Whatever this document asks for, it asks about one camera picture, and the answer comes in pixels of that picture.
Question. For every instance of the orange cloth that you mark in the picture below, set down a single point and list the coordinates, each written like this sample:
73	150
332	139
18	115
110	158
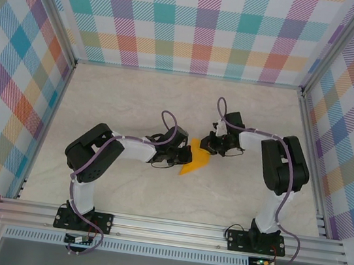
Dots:
197	161

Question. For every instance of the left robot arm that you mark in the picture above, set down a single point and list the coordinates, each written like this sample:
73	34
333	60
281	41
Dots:
135	149

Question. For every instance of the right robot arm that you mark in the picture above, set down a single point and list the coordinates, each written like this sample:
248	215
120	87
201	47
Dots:
284	167

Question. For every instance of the circuit board with green light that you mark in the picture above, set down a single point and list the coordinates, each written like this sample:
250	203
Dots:
262	262

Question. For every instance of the black circuit board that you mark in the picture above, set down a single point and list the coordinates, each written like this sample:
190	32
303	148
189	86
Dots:
74	239

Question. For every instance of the wide aluminium mounting rail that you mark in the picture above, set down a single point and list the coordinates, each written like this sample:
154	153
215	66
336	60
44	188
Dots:
166	230

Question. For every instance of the aluminium frame rail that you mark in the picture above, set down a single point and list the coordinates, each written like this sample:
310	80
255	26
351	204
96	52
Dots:
188	74
312	158
50	121

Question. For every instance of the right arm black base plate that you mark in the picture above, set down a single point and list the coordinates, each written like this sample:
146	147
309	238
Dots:
236	239

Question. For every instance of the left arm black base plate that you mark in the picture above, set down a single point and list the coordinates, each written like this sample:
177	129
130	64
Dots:
103	222

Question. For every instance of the aluminium frame post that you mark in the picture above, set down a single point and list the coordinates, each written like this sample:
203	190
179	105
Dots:
339	46
52	9

